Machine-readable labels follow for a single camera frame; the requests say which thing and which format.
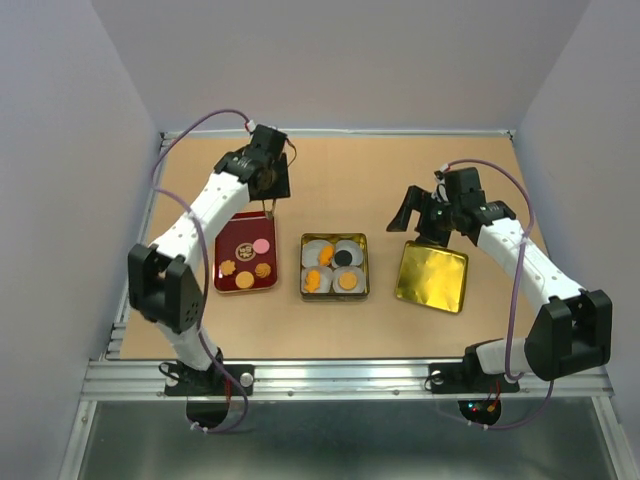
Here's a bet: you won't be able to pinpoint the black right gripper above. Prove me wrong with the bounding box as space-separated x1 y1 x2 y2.
385 185 460 248

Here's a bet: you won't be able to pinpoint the metal tongs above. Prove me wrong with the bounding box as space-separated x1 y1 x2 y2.
262 139 298 219

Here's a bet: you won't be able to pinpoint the gold tin lid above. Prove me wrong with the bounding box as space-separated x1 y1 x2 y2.
394 241 469 314

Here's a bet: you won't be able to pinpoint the black round cookie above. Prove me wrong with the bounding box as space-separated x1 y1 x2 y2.
333 250 353 267

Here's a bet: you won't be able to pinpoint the orange fish cookie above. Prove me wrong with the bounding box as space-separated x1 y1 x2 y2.
318 244 335 266
303 269 322 294

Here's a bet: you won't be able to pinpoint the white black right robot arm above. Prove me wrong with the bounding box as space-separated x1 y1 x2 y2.
386 160 613 390

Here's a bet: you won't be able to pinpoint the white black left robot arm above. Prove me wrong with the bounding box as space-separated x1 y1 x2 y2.
127 124 291 394

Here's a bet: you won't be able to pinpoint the gold square tin box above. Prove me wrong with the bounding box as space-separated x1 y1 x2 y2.
299 233 370 301

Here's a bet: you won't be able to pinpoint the white paper cup back right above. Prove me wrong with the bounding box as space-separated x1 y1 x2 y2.
334 239 364 267

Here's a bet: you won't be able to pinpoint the white paper cup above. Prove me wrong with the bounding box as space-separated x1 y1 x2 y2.
301 239 335 268
332 267 366 295
301 266 333 294
334 239 364 267

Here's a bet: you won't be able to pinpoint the pink round cookie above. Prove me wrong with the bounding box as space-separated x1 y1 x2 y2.
252 238 271 255

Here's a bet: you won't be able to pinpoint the red rectangular tray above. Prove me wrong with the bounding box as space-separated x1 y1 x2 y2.
212 211 278 294

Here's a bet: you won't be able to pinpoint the white paper cup back left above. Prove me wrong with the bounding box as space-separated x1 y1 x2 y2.
301 239 335 268

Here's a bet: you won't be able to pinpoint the white paper cup front right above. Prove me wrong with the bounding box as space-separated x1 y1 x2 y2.
332 267 366 295

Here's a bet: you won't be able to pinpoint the small round tan cookie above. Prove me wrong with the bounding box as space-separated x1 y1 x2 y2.
255 263 272 278

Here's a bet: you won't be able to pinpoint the flower shaped cookie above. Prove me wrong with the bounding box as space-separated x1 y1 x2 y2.
219 260 236 277

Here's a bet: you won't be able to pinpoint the white paper cup front left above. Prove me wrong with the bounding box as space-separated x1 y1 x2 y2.
301 266 333 294

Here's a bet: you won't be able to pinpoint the large round tan cookie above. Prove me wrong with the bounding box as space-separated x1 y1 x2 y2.
235 271 255 290

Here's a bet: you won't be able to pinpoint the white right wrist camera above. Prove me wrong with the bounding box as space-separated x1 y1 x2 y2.
431 164 449 203

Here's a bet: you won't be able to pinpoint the aluminium table edge rail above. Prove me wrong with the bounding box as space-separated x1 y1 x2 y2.
187 128 516 141

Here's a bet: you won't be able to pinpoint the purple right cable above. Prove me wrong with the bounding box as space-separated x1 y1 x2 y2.
437 158 554 432

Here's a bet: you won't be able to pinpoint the purple cable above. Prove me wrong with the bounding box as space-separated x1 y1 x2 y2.
149 108 259 435
437 158 554 432

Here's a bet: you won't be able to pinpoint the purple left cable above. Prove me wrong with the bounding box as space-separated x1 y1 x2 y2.
149 108 259 435

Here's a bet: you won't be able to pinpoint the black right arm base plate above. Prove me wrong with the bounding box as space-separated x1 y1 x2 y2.
424 362 520 394

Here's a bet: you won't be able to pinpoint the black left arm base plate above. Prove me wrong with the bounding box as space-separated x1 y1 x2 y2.
158 361 255 397

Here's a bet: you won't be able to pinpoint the aluminium front rail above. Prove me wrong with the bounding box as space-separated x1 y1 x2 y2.
82 355 615 401

